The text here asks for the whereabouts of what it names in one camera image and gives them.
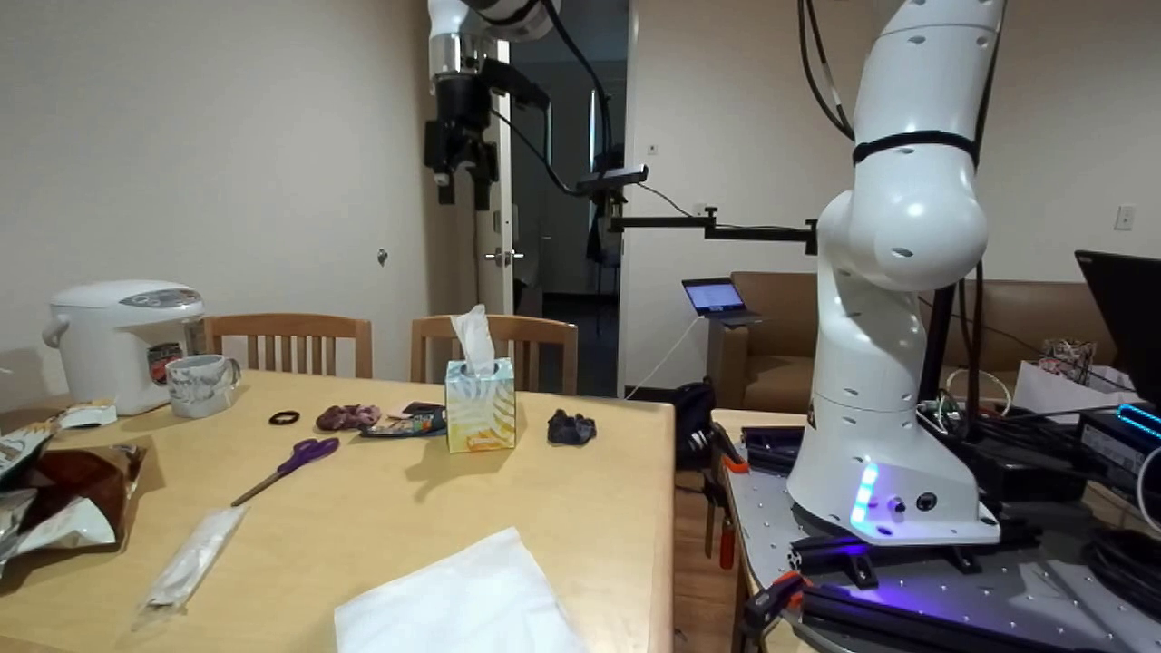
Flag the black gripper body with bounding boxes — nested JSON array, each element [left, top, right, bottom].
[[428, 70, 499, 131]]

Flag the pastel patterned tissue box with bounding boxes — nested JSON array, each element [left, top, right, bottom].
[[444, 357, 524, 457]]

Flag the wooden chair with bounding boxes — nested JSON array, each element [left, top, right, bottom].
[[195, 311, 378, 381], [407, 311, 585, 400]]

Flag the small blue screen tablet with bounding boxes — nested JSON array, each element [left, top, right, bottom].
[[680, 276, 762, 329]]

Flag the dark teal wrapper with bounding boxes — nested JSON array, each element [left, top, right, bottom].
[[359, 410, 450, 444]]

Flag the maroon scrunchie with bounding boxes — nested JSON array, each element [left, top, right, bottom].
[[311, 403, 383, 434]]

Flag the black scrunchie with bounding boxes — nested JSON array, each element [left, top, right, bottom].
[[543, 406, 602, 449]]

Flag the brown sofa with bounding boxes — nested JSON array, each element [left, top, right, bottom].
[[707, 267, 1122, 412]]

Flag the white electric water boiler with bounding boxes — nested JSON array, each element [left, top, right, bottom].
[[43, 281, 210, 417]]

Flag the orange black clamp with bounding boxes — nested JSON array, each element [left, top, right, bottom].
[[740, 570, 813, 630], [703, 420, 753, 574]]

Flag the black plastic tray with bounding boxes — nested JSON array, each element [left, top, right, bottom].
[[736, 423, 813, 478]]

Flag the small white wrapper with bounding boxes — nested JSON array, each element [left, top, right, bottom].
[[49, 403, 123, 434]]

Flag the white folded napkin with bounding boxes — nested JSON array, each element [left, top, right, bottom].
[[329, 521, 591, 653]]

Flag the clear plastic utensil packet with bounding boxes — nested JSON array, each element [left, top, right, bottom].
[[141, 501, 250, 614]]

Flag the silver foil snack bag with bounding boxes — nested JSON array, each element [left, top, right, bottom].
[[0, 420, 58, 481]]

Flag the crumpled silver white bag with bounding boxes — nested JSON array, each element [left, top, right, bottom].
[[0, 487, 123, 574]]

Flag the white papers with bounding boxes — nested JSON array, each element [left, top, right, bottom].
[[1010, 357, 1143, 427]]

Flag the black monitor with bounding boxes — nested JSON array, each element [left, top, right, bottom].
[[1070, 248, 1161, 410]]

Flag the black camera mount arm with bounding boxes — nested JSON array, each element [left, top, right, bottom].
[[607, 203, 819, 258]]

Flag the purple handled scissors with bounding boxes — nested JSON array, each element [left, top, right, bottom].
[[228, 434, 343, 513]]

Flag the grey metal base plate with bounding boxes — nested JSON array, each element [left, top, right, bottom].
[[722, 410, 1161, 653]]

